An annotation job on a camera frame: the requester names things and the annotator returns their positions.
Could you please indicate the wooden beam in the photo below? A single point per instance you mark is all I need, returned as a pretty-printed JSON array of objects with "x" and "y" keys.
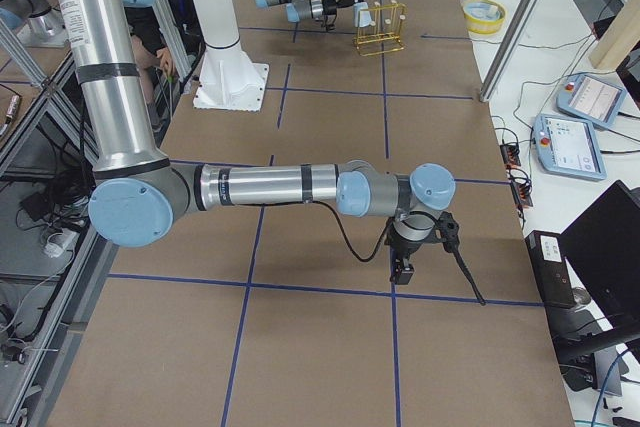
[{"x": 618, "y": 40}]

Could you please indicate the yellow tape roll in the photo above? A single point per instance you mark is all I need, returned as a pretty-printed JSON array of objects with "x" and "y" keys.
[{"x": 484, "y": 17}]

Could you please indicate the far teach pendant tablet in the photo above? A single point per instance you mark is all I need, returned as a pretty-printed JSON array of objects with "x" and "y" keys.
[{"x": 590, "y": 98}]

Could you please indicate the light blue plastic cup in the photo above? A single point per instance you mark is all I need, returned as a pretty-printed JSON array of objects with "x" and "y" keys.
[{"x": 362, "y": 15}]

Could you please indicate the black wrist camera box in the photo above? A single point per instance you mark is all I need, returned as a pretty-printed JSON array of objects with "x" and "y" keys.
[{"x": 402, "y": 271}]

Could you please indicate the teach pendant tablet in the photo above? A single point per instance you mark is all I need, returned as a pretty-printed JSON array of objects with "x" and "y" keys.
[
  {"x": 568, "y": 147},
  {"x": 590, "y": 98}
]

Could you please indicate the black hub with cables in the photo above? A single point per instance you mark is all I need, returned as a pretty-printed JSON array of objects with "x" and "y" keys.
[{"x": 510, "y": 153}]

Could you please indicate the near teach pendant tablet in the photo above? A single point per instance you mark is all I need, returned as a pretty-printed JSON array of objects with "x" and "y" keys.
[{"x": 568, "y": 147}]

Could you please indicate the black computer box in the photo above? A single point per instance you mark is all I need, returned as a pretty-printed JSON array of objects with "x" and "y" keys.
[{"x": 550, "y": 270}]

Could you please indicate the white power strip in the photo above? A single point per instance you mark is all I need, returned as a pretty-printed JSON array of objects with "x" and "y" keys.
[{"x": 58, "y": 242}]

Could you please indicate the grey aluminium post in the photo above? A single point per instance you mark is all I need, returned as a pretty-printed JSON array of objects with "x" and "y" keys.
[{"x": 510, "y": 42}]

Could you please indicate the gold wire cup holder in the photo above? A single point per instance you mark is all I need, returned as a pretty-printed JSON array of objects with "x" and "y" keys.
[{"x": 384, "y": 35}]

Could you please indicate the white camera stand base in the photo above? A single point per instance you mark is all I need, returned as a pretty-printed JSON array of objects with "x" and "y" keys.
[{"x": 228, "y": 79}]

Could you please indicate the black monitor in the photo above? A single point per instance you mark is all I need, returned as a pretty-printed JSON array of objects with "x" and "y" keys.
[{"x": 602, "y": 247}]

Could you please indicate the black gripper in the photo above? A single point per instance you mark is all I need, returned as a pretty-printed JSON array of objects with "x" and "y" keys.
[{"x": 330, "y": 4}]

